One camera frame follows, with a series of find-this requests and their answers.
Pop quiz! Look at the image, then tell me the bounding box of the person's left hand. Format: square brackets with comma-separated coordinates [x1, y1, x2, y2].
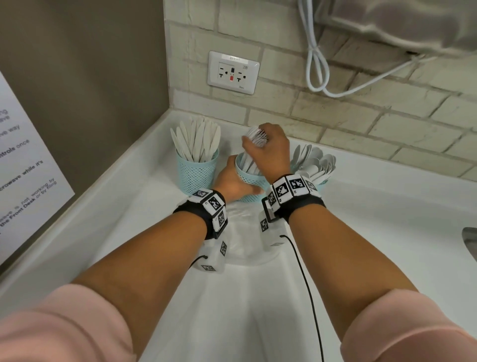
[213, 155, 263, 204]

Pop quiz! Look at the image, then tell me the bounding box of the person's right hand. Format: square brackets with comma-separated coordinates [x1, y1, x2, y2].
[241, 123, 291, 184]

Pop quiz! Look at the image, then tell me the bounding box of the bunch of white plastic forks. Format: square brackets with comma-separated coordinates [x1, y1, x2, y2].
[240, 126, 270, 176]

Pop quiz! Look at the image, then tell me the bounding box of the clear plastic bag of cutlery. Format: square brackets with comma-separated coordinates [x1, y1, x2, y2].
[223, 203, 284, 266]

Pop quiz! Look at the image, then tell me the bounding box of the bunch of white plastic knives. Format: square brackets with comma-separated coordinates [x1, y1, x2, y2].
[170, 116, 222, 164]

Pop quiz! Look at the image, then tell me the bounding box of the person's right forearm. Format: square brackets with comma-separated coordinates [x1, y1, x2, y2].
[289, 207, 418, 335]

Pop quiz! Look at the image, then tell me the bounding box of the person's left forearm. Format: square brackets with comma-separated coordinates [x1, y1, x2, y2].
[73, 214, 208, 362]

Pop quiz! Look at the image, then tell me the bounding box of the person's pink left sleeve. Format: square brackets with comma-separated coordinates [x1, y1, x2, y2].
[0, 284, 137, 362]

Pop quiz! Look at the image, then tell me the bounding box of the person's pink sleeve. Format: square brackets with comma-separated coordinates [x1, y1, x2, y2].
[0, 284, 137, 362]
[339, 289, 477, 362]

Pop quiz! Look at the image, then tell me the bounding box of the person's pink right sleeve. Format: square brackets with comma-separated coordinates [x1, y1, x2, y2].
[339, 289, 477, 362]

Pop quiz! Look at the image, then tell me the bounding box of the black left wrist band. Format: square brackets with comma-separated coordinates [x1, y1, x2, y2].
[173, 189, 229, 241]

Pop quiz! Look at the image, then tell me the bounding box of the black wrist band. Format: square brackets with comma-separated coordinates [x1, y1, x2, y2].
[262, 174, 326, 224]
[173, 189, 229, 241]

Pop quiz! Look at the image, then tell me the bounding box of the black right wrist band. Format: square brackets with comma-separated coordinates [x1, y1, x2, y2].
[262, 174, 326, 224]

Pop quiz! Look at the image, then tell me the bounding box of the white printed notice poster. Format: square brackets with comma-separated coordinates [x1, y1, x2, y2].
[0, 71, 75, 268]

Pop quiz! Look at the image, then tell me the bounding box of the dark sink basin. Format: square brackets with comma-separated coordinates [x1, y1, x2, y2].
[462, 227, 477, 258]

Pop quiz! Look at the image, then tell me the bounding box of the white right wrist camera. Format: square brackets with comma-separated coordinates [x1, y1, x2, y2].
[259, 210, 288, 253]

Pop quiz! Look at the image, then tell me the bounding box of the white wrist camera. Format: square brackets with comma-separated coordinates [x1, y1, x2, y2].
[193, 238, 229, 274]
[259, 210, 288, 253]

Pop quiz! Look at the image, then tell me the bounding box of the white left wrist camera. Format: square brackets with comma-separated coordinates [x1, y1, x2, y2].
[193, 238, 229, 274]

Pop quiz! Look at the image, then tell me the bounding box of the white wall power outlet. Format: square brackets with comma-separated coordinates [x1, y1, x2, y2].
[207, 50, 260, 95]

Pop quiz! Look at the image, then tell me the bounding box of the white power cable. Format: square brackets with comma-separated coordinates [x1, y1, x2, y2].
[298, 0, 437, 97]

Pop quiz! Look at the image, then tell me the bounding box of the black right camera cable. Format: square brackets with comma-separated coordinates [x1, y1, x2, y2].
[279, 234, 325, 362]

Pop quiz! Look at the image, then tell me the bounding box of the grey wall-mounted appliance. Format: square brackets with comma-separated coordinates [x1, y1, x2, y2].
[315, 0, 477, 57]

